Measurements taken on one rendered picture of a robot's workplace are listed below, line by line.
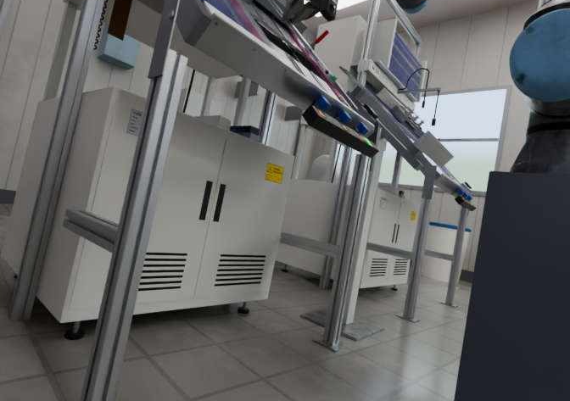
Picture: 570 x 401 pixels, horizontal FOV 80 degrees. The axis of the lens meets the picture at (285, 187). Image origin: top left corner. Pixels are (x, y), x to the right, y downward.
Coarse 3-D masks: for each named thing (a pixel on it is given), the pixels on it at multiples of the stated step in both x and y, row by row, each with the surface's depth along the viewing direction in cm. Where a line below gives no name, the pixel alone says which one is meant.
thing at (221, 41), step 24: (216, 24) 62; (216, 48) 66; (240, 48) 69; (264, 48) 71; (240, 72) 73; (264, 72) 76; (288, 72) 78; (288, 96) 84; (312, 96) 88; (360, 120) 105
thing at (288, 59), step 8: (280, 56) 90; (288, 56) 97; (288, 64) 90; (296, 64) 98; (304, 72) 99; (312, 72) 108; (312, 80) 100; (320, 80) 110; (328, 88) 111; (336, 96) 111
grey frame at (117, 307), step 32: (96, 0) 94; (96, 32) 94; (64, 96) 90; (160, 96) 58; (64, 128) 92; (160, 128) 59; (64, 160) 92; (160, 160) 59; (128, 192) 58; (352, 192) 114; (32, 224) 89; (128, 224) 56; (352, 224) 113; (32, 256) 88; (128, 256) 56; (352, 256) 113; (32, 288) 89; (128, 288) 57; (128, 320) 57; (96, 352) 56; (96, 384) 54
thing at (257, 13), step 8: (248, 8) 103; (256, 8) 114; (256, 16) 106; (264, 16) 116; (264, 24) 109; (272, 24) 118; (280, 24) 132; (264, 32) 120; (280, 32) 117; (288, 32) 131; (272, 40) 122; (280, 40) 134; (288, 40) 118; (280, 48) 124; (288, 48) 135; (296, 48) 122; (304, 56) 126
